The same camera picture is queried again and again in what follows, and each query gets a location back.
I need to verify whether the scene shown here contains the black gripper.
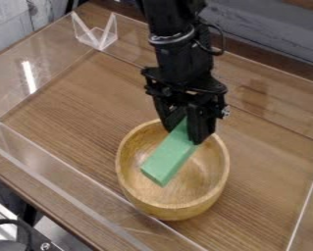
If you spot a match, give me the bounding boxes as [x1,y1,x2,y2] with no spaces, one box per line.
[142,28,226,145]

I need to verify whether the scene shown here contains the green rectangular block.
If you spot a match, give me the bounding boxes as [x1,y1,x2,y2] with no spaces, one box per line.
[141,119,198,187]

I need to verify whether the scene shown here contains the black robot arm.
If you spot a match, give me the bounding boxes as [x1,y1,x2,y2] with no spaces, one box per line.
[137,0,228,144]

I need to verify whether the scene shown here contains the brown wooden bowl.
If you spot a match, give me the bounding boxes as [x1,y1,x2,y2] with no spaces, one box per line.
[115,120,229,221]

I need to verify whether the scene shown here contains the clear acrylic tray walls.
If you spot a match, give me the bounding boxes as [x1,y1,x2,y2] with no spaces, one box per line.
[0,18,313,251]

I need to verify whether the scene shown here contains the clear acrylic corner bracket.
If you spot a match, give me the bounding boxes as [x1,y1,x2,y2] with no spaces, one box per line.
[71,12,118,51]

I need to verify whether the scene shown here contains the black metal frame bracket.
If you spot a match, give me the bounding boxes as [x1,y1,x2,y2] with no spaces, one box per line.
[16,218,64,251]

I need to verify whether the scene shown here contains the black cable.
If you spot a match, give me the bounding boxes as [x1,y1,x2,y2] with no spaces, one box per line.
[0,220,36,251]

